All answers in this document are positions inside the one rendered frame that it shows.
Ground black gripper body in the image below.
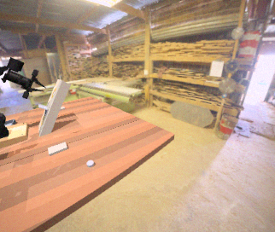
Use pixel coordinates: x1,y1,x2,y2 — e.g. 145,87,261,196
15,69,38,99

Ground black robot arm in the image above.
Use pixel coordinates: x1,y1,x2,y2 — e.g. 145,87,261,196
0,57,25,139

